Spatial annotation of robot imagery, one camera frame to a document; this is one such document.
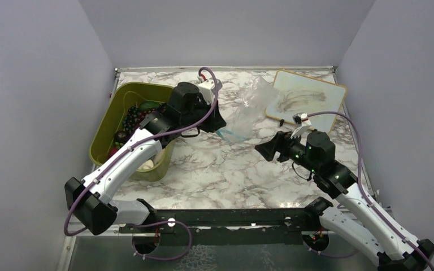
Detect olive green plastic bin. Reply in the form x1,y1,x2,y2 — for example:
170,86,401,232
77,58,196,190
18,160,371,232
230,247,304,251
89,82,173,167

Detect white toy mushroom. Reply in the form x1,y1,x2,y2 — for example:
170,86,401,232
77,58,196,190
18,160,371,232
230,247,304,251
138,159,154,171

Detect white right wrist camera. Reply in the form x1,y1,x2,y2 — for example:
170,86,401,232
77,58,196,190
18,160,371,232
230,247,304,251
290,112,311,139

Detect green toy cucumber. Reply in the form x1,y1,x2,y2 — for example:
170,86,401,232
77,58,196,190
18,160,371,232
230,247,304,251
138,100,161,112

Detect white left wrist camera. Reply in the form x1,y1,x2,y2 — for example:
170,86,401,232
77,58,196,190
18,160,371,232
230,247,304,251
197,76,223,105

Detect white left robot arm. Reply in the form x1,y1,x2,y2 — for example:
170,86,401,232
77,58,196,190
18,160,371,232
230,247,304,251
64,80,226,235

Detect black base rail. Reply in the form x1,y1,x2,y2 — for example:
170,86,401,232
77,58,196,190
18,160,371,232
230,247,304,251
119,197,333,246

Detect dark purple toy grapes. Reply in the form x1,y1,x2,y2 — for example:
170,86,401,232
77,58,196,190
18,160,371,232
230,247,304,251
122,106,154,134

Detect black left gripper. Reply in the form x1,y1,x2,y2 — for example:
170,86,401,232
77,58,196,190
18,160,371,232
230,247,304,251
181,96,227,133

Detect yellow framed whiteboard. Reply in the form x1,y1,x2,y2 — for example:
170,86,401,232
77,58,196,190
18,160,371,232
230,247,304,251
264,69,348,128

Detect aluminium frame rail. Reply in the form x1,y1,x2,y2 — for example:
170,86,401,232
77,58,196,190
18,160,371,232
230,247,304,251
56,217,90,271

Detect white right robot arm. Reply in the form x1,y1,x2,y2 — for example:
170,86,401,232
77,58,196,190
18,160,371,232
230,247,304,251
255,131,434,270

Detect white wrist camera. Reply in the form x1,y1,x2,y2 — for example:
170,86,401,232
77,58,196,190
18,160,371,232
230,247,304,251
197,76,223,105
290,112,311,139

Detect clear zip top bag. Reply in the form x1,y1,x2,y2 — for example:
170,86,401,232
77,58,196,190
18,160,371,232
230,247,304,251
216,76,279,143

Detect red toy fruit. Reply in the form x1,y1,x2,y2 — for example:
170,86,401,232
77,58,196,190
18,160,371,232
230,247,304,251
108,147,119,158

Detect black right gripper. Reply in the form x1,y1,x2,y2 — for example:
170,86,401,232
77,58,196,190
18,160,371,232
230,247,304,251
255,129,319,173

